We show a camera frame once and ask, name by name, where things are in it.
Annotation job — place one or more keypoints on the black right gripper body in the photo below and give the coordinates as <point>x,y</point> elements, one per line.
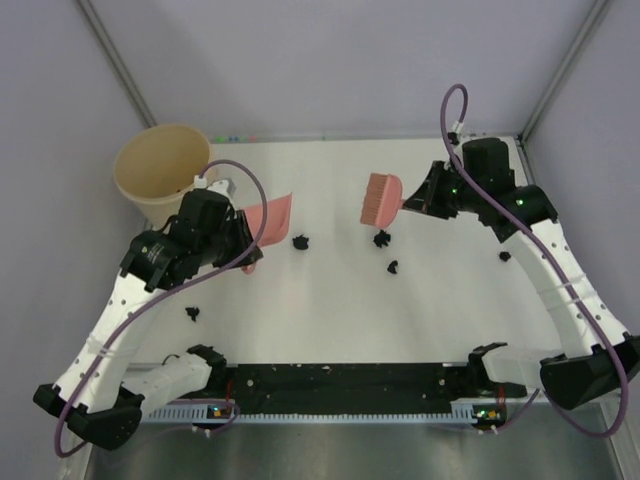
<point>448,192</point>

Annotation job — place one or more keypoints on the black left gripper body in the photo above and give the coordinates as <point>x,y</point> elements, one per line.
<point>229,244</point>

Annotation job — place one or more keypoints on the pink dustpan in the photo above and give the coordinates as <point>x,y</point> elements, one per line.
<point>277,220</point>

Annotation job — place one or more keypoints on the pink hand brush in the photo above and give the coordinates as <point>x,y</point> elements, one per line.
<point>382,201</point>

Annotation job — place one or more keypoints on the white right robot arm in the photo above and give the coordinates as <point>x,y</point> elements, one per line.
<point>526,224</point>

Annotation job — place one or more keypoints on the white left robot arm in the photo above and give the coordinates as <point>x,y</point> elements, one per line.
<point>94,398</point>

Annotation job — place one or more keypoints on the black paper scrap middle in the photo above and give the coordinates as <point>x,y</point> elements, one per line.
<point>301,242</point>

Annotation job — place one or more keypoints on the black paper scrap upper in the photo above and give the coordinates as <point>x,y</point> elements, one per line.
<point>381,239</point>

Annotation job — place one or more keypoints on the black paper scrap left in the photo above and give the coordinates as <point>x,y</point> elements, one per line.
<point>192,312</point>

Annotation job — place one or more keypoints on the black paper scrap centre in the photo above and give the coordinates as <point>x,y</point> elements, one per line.
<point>393,266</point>

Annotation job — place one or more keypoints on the beige capybara bucket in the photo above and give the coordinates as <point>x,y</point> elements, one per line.
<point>157,167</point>

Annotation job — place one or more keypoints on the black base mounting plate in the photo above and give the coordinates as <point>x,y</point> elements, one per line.
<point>346,388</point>

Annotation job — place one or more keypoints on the grey slotted cable duct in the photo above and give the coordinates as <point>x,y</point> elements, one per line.
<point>460,414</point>

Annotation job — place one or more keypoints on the left aluminium frame post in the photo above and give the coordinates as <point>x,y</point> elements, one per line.
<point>115,61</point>

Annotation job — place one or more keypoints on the aluminium frame post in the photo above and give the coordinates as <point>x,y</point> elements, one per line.
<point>115,61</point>
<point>595,17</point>

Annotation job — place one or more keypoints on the right aluminium frame post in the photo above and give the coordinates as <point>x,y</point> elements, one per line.
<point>595,17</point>

